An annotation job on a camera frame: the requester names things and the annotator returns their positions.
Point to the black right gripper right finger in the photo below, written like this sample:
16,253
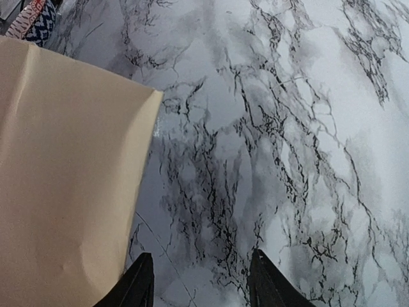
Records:
269,287

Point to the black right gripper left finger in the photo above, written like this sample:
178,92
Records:
135,288

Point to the brown paper takeout bag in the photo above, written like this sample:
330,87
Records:
74,142

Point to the red patterned bowl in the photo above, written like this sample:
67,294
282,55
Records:
35,23

